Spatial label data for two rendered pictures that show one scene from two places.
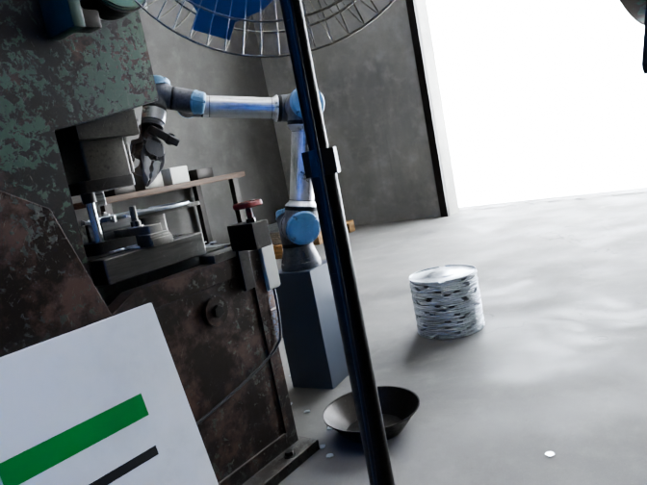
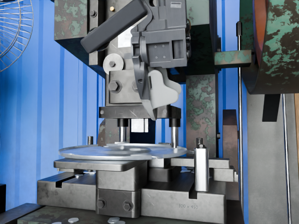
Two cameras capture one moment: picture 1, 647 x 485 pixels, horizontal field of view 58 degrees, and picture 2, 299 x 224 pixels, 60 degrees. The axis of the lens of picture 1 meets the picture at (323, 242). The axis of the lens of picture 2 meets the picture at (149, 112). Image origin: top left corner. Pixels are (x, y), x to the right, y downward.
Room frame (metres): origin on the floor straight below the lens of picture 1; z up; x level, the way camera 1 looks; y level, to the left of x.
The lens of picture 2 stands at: (2.24, 0.33, 0.85)
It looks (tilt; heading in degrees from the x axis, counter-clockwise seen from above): 2 degrees up; 158
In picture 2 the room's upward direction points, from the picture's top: straight up
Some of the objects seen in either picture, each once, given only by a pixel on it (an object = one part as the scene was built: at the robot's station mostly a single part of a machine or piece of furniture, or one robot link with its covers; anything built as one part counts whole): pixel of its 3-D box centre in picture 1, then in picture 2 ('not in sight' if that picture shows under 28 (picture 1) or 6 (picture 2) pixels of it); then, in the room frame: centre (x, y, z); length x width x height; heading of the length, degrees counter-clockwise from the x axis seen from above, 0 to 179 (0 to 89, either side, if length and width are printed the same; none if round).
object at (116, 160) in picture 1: (90, 125); (136, 51); (1.59, 0.55, 1.04); 0.17 x 0.15 x 0.30; 142
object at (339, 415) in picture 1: (373, 417); not in sight; (1.67, -0.05, 0.04); 0.30 x 0.30 x 0.07
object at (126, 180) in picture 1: (90, 192); (142, 117); (1.55, 0.58, 0.86); 0.20 x 0.16 x 0.05; 52
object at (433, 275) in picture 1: (442, 273); not in sight; (2.45, -0.48, 0.25); 0.29 x 0.29 x 0.01
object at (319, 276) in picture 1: (313, 323); not in sight; (2.15, 0.10, 0.23); 0.18 x 0.18 x 0.45; 58
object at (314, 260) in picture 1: (298, 253); not in sight; (2.15, 0.10, 0.50); 0.15 x 0.15 x 0.10
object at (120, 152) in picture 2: (139, 212); (124, 150); (1.66, 0.50, 0.78); 0.29 x 0.29 x 0.01
